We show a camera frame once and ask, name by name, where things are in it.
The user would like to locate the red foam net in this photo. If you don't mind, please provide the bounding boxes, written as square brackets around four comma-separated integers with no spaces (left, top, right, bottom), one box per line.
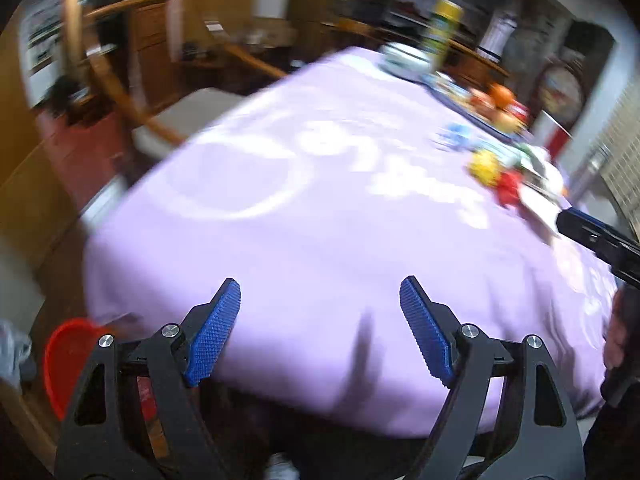
[496,169,523,208]

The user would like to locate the yellow foam fruit net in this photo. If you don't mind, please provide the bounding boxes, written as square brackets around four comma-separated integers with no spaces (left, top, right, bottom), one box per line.
[469,148,501,188]

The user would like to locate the blue face mask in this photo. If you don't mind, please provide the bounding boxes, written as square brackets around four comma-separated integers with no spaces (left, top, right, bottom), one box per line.
[432,122,478,152]

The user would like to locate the green white milk carton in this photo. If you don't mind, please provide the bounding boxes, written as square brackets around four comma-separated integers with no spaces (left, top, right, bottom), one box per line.
[515,143,550,177]

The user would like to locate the red trash bin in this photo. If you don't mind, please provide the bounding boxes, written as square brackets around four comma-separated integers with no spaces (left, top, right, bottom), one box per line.
[43,318,157,425]

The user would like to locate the person right hand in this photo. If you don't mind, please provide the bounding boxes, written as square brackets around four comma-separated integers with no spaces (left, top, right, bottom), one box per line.
[603,285,639,372]

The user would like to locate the steel water bottle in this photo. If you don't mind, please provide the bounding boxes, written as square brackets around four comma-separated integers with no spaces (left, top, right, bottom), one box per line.
[568,143,611,205]

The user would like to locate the patterned curtain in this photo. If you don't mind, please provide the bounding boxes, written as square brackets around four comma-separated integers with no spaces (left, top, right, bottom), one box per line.
[601,74,640,234]

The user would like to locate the red white box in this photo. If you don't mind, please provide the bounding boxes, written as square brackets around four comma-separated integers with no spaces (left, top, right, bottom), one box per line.
[530,110,572,162]

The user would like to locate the apple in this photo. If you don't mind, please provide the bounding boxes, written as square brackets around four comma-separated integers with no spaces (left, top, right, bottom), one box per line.
[492,110,520,133]

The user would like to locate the blue fruit plate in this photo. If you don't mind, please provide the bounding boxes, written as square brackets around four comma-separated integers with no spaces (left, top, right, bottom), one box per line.
[421,73,529,143]

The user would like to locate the orange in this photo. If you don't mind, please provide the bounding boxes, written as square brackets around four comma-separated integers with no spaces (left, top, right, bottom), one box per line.
[489,82,515,110]

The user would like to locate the red wrapped fruit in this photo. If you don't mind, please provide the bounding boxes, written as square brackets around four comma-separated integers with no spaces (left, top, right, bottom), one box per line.
[469,89,495,115]

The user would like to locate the purple smile tablecloth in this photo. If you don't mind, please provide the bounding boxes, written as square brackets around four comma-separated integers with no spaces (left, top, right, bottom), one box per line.
[84,49,615,437]

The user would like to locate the wooden armchair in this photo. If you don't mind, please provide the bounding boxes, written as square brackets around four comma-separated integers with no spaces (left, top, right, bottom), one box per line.
[62,0,292,162]

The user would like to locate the yellow cylindrical can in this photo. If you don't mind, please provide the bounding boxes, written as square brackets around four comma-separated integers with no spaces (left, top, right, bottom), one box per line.
[421,0,463,72]

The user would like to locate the white ceramic lidded jar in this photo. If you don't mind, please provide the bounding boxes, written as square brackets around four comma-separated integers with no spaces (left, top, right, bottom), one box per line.
[378,42,433,82]

